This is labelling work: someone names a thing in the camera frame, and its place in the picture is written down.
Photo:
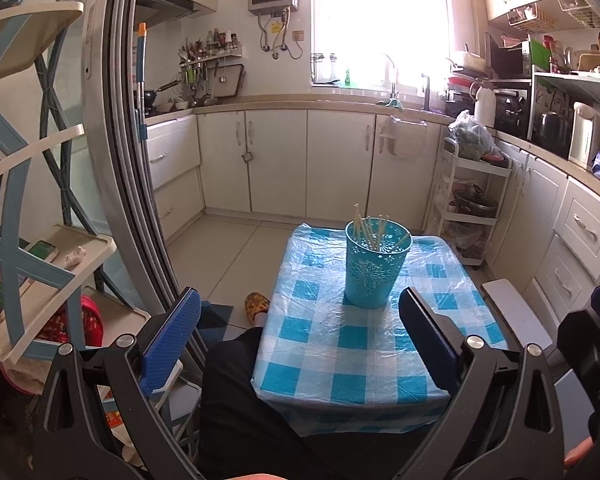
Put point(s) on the teal perforated plastic basket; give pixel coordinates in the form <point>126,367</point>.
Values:
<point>375,275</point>

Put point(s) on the dark pot in cart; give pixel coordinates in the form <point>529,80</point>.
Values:
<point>475,205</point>

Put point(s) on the metal faucet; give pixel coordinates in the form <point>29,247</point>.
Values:
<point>392,77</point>

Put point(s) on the steel pot on counter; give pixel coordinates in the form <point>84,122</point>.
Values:
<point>554,132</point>

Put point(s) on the range hood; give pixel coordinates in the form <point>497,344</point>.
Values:
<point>170,2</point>

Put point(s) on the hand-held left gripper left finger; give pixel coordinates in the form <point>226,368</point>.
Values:
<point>172,340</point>

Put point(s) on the white thermos jug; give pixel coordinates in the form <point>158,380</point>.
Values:
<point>484,107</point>

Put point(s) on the bundle of wooden chopsticks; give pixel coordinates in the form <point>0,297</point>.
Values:
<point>367,230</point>

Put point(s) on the smartphone with dark case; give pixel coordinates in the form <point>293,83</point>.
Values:
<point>7,295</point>

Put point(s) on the white bench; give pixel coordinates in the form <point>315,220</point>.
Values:
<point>510,305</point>

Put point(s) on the green bottle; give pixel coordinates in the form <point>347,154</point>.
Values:
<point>348,77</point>

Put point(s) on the blue white checked tablecloth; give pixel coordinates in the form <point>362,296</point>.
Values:
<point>340,345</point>

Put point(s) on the cream drawer cabinet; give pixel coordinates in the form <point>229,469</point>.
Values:
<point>172,160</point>

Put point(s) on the green cutting board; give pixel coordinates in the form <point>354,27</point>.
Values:
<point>539,56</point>

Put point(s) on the blue dustpan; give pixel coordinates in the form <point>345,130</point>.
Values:
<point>217,316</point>

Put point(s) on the red patterned bag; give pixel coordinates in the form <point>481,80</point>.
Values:
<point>87,322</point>

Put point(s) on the black hanging tray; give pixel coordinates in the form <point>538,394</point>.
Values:
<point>229,80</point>

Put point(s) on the person's right hand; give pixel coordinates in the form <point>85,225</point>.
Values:
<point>577,455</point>

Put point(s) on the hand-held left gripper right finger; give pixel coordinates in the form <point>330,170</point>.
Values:
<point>427,340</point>

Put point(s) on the blue white shelf rack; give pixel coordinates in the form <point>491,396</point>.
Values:
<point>10,125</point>

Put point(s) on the kitchen window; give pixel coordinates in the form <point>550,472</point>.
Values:
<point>380,15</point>

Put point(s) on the yellow patterned slipper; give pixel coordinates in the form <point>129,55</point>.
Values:
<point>257,306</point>

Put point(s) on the small hanging metal cup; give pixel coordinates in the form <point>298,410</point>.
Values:
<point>247,157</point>

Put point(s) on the microwave oven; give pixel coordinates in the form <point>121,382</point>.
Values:
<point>507,60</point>

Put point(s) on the stack of bowls and lids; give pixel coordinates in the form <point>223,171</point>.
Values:
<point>465,80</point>

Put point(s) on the cream base cabinets with doors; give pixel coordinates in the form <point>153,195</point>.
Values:
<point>330,160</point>

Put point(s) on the white hanging door bin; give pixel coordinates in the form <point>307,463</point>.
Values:
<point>407,140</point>

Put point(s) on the cream counter cabinet with drawers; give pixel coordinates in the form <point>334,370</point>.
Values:
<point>545,210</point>

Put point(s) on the black toaster oven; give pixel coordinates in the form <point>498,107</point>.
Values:
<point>512,110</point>

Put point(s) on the wall utensil rack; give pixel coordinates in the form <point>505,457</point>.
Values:
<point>207,52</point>

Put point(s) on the white counter shelf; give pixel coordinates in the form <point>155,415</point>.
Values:
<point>575,80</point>

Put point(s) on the blue broom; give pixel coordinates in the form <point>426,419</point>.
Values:
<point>140,85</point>

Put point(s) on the glass jar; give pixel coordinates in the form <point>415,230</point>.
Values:
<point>318,67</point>

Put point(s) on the smartphone with green screen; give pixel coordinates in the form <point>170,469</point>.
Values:
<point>44,250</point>

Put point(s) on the white rolling cart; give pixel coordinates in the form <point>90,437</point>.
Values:
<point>480,170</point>

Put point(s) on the white electric kettle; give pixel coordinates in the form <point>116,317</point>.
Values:
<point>585,135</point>

